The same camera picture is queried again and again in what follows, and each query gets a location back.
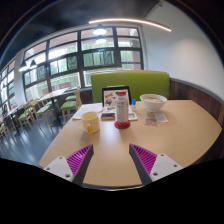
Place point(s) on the white receipt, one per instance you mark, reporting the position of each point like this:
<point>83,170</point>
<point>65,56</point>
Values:
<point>161,117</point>

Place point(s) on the green-seated wooden chairs group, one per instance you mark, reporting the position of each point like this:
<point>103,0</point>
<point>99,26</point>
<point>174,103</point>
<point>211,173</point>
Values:
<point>68,105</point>

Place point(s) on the clear red-capped drink bottle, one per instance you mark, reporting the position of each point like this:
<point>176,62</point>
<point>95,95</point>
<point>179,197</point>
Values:
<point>122,108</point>

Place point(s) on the yellow mug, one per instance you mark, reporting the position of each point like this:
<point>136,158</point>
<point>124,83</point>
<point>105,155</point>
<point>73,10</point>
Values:
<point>90,122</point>

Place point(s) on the pendant ceiling lamps group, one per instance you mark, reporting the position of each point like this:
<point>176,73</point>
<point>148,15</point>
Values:
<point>99,30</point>

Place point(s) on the curved linear ceiling light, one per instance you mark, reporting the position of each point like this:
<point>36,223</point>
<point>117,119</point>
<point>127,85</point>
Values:
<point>133,21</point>

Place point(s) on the white bowl of food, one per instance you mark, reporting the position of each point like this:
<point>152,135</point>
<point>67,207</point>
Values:
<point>153,103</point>

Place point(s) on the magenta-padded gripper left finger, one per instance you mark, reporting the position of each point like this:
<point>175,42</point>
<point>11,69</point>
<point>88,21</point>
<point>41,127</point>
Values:
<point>74,161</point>

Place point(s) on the green upholstered bench backrest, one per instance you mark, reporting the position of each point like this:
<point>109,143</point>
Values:
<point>146,83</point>

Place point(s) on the rectangular wooden dining table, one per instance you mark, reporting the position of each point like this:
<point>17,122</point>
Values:
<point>53,94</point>

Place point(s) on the black phone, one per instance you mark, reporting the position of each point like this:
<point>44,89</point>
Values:
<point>108,116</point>

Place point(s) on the small blue-capped bottle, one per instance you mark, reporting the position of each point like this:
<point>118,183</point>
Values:
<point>133,105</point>

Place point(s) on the large black-framed window wall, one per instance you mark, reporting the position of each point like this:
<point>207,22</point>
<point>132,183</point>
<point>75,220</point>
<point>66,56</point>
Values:
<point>66,63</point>

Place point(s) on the black-framed standing menu card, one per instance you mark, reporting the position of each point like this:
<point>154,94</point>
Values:
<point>109,98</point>

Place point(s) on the person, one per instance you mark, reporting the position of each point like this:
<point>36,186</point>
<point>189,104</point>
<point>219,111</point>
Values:
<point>5,110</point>

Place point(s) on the flat round red coaster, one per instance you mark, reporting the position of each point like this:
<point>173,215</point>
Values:
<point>122,126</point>

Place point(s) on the white printed paper sheet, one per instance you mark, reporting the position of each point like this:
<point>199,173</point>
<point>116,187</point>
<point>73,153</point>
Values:
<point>88,109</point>

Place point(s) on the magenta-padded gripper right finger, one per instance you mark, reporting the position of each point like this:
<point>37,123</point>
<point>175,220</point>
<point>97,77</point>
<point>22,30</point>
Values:
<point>147,161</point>

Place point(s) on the pink paper card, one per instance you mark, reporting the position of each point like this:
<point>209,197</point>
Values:
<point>150,122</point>

